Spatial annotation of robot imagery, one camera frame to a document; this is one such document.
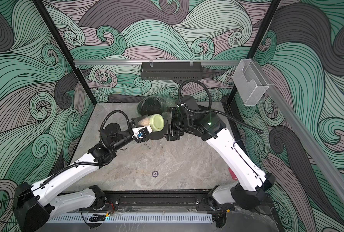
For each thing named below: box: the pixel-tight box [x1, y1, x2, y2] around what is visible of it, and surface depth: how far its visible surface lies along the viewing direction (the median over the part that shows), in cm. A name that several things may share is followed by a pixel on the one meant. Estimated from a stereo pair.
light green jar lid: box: [149, 113, 165, 132], surface depth 65 cm
